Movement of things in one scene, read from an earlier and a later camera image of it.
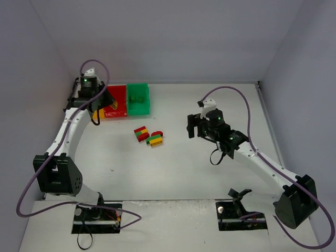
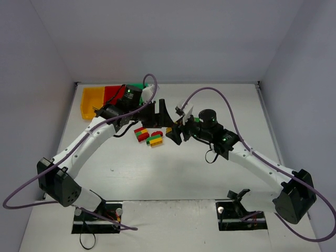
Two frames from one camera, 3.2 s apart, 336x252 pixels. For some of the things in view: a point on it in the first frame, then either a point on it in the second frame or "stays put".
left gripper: [105, 96] → [160, 113]
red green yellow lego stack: [142, 133] stays put
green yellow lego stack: [154, 140] stays put
